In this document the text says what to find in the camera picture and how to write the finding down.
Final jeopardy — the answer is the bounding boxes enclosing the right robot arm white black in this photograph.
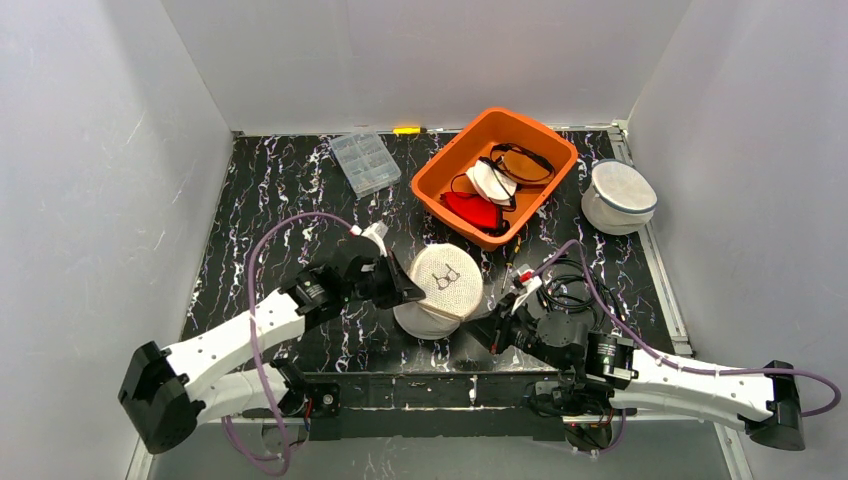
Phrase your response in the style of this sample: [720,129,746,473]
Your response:
[464,294,806,451]

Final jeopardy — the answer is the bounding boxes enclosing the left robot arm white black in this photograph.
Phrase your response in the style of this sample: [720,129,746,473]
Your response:
[118,236,426,454]

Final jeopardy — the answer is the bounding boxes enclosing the red bra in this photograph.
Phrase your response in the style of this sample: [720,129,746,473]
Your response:
[440,192,511,235]

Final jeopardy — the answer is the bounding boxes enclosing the white bra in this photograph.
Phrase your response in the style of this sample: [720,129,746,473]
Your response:
[465,160,518,207]

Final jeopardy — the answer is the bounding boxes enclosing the grey-trim mesh laundry bag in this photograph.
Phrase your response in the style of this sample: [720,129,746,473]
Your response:
[581,159,658,236]

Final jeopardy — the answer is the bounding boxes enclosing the black yellow screwdriver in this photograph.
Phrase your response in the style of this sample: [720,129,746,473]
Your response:
[500,235,522,294]

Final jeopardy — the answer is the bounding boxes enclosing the clear plastic compartment box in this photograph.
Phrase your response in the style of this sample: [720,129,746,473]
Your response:
[329,131,401,199]

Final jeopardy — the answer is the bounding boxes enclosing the yellow marker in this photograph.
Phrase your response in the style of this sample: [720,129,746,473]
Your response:
[392,126,426,135]

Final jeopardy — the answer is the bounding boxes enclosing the orange plastic bin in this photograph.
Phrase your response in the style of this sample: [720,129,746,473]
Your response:
[411,107,578,251]

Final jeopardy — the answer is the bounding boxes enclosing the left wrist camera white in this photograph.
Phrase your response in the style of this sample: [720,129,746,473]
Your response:
[361,221,388,257]

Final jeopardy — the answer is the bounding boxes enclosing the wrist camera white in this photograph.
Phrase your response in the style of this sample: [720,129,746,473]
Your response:
[361,221,388,257]
[511,265,543,313]

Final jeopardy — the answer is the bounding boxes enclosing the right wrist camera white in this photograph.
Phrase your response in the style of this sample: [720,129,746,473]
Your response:
[511,265,543,313]

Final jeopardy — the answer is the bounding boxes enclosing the coiled black cable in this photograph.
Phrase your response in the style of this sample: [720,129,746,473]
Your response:
[533,254,627,326]

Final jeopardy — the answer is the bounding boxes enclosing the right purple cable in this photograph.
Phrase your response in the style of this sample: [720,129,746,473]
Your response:
[529,239,842,419]

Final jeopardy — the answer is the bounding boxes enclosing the purple cable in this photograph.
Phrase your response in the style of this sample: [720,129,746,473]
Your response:
[220,212,362,478]
[529,239,842,419]

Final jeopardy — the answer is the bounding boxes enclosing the orange bra black straps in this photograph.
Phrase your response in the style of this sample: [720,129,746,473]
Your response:
[489,142,556,188]

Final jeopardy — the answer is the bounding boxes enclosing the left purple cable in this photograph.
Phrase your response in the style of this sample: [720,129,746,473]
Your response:
[220,212,362,478]

